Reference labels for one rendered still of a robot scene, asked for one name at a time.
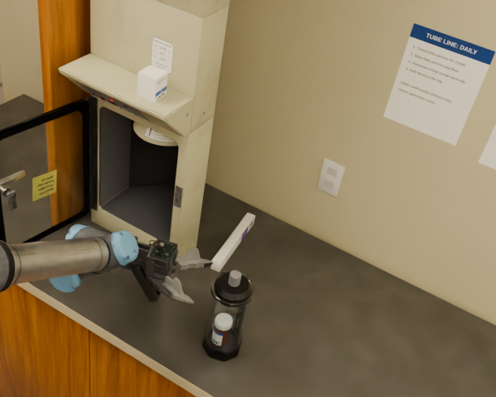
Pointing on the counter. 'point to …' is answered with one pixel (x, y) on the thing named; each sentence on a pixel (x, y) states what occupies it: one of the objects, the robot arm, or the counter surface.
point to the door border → (25, 124)
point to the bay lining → (130, 157)
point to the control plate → (113, 102)
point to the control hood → (90, 77)
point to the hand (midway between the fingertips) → (203, 284)
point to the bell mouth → (153, 135)
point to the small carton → (152, 83)
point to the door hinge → (93, 151)
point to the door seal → (26, 129)
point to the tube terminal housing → (114, 53)
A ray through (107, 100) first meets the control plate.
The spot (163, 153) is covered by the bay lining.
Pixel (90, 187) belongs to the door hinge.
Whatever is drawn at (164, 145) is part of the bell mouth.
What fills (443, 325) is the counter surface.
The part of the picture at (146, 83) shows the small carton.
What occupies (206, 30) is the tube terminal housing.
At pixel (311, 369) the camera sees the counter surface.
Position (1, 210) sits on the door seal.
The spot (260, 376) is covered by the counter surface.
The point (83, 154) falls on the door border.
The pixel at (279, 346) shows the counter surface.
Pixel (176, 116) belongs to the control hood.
